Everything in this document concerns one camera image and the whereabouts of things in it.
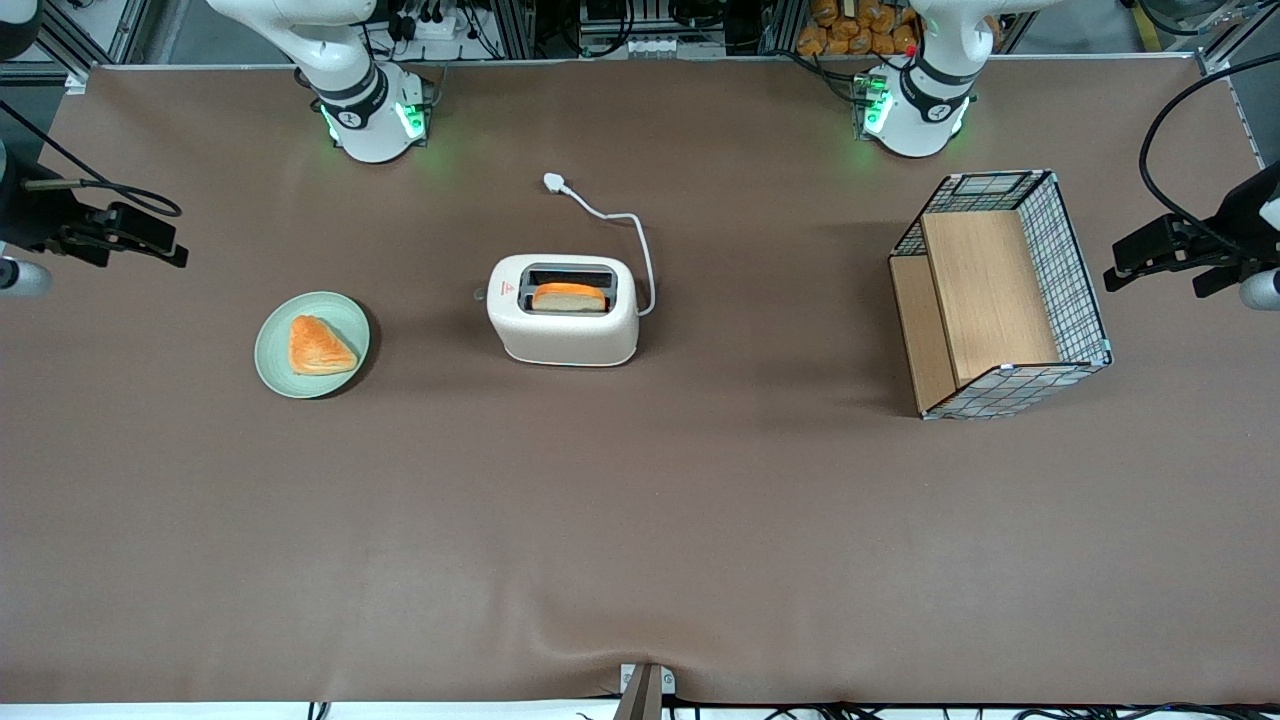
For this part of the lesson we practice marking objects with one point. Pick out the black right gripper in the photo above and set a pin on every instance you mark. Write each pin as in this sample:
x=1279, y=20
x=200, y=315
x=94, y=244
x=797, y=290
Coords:
x=32, y=214

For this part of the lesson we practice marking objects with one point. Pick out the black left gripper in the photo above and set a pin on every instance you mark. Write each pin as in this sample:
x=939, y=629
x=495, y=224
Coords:
x=1243, y=222

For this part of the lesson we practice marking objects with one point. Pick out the white two-slot toaster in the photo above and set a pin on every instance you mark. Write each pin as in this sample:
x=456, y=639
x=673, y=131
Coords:
x=565, y=335

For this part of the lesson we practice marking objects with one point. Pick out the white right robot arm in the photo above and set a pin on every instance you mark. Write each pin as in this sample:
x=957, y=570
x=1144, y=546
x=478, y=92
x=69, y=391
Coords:
x=355, y=95

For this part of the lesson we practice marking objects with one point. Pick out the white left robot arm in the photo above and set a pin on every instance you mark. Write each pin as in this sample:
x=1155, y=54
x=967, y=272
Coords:
x=925, y=100

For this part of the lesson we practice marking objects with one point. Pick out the pale green plate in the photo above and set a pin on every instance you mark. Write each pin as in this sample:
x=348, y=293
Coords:
x=275, y=355

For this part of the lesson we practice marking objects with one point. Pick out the triangular golden pastry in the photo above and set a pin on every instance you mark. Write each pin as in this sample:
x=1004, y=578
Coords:
x=318, y=348

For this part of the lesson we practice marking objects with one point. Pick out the white power strip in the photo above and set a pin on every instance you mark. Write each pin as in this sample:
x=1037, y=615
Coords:
x=435, y=22

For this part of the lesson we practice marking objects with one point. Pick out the bag of bread rolls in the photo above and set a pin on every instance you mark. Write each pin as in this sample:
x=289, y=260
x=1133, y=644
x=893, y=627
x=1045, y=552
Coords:
x=850, y=30

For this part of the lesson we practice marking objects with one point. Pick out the toast bread slice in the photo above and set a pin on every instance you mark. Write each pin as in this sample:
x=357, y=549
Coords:
x=568, y=298

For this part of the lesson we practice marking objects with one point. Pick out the brown table cover cloth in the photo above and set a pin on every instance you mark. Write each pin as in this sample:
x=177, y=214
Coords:
x=640, y=520

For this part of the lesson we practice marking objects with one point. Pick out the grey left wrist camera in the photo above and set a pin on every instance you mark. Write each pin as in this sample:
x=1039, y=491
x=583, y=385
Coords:
x=1262, y=290

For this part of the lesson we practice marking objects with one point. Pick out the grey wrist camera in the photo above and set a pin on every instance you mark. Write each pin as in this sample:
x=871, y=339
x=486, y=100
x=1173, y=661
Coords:
x=1262, y=290
x=22, y=278

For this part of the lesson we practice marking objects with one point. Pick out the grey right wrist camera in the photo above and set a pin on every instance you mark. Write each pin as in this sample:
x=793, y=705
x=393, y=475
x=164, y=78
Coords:
x=22, y=278

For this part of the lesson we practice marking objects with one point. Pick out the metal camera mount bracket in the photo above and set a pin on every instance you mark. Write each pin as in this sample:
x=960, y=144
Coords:
x=645, y=690

